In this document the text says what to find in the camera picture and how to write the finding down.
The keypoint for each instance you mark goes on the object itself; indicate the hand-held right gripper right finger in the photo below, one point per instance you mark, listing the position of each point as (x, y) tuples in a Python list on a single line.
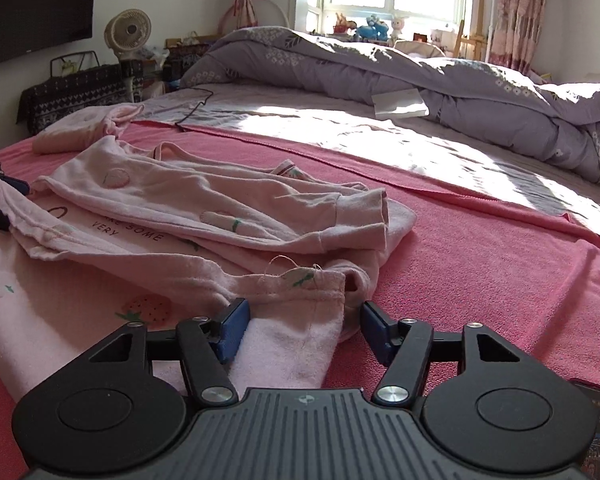
[(377, 332)]

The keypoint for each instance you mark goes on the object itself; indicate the pink hula hoop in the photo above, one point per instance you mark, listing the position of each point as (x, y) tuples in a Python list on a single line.
[(279, 10)]

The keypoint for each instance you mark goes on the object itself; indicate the beige round fan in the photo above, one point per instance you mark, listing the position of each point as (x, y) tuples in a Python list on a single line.
[(127, 30)]

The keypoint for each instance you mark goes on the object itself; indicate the grey floral quilt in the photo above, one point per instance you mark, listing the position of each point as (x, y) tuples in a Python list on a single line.
[(380, 65)]

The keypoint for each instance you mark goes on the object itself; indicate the wooden easel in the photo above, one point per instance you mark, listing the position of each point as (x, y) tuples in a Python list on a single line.
[(472, 30)]

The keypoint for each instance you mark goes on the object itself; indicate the dark patterned cover cloth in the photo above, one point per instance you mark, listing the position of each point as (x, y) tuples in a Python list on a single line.
[(75, 92)]

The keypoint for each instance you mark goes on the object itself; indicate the pink terry blanket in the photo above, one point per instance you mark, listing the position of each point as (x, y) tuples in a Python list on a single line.
[(480, 270)]

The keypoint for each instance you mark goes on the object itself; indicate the white metal clothes rack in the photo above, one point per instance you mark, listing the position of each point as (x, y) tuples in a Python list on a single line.
[(492, 15)]

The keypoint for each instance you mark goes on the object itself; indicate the pink floral hanging curtain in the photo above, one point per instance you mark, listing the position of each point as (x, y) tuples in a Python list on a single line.
[(522, 15)]

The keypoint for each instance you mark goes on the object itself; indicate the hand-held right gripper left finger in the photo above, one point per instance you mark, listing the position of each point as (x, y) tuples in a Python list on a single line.
[(232, 330)]

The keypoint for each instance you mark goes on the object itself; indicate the white paper sheet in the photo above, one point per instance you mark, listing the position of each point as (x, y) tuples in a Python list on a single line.
[(400, 104)]

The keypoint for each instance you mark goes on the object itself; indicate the pink strawberry print shirt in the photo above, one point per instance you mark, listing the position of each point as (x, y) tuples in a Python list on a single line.
[(130, 270)]

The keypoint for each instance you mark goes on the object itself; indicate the black wall television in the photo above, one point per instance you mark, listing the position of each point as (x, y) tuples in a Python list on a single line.
[(30, 15)]

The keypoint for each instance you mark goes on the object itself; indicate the white plush toy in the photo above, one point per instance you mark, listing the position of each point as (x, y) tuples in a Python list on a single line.
[(399, 27)]

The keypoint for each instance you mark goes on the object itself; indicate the folded pink strawberry pants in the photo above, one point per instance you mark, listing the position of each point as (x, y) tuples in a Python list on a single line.
[(80, 127)]

